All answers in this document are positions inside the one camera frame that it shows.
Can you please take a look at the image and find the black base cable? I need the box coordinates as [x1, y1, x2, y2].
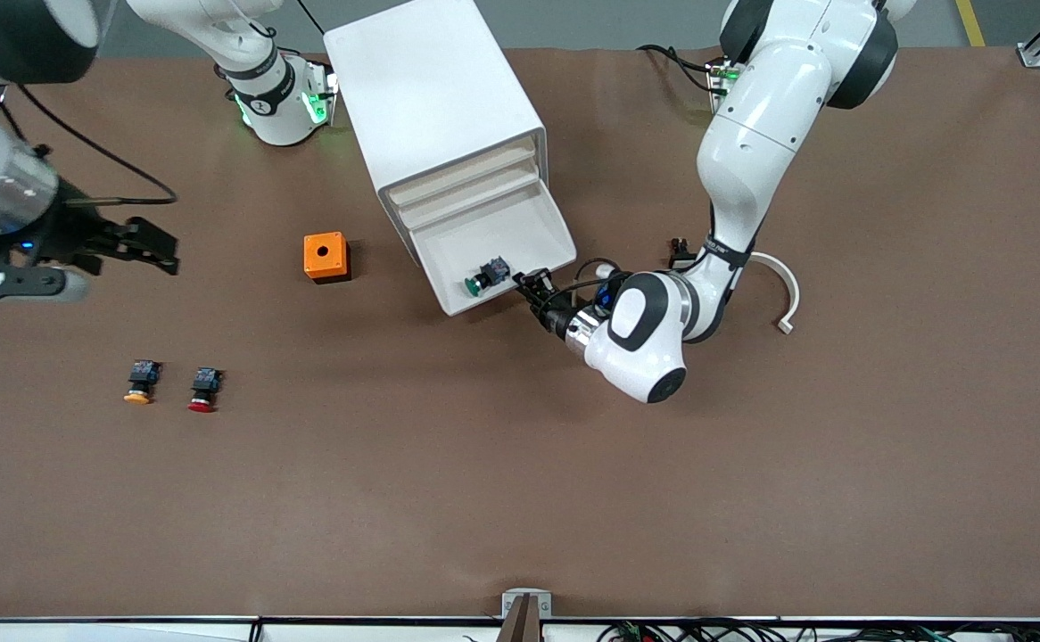
[636, 43, 722, 95]

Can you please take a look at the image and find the brown camera post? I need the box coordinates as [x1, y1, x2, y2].
[495, 595, 543, 642]

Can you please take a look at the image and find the white semicircular plastic bracket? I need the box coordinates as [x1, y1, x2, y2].
[746, 251, 801, 335]

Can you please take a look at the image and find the white table edge rail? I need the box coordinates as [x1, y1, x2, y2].
[0, 615, 1040, 642]

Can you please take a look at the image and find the white drawer cabinet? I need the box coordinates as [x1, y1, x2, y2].
[323, 0, 550, 268]

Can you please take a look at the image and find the black cable bundle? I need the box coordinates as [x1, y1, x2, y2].
[596, 618, 1040, 642]

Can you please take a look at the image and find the yellow mushroom push button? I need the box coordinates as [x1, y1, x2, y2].
[123, 359, 163, 407]

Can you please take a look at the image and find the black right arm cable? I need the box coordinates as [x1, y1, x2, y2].
[3, 85, 178, 208]

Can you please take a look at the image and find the grey metal mounting bracket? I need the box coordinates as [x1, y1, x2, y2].
[501, 588, 553, 621]

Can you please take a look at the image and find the orange box with hole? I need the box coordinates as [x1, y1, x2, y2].
[303, 232, 351, 284]

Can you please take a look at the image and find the white plastic drawer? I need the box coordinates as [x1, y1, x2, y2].
[409, 174, 578, 318]
[392, 159, 541, 226]
[386, 136, 539, 208]

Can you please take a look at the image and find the brown table mat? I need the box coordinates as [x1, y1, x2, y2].
[0, 45, 1040, 621]

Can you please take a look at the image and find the green mushroom push button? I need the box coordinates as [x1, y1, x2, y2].
[464, 256, 513, 298]

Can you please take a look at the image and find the red mushroom push button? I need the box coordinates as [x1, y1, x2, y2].
[186, 366, 224, 414]

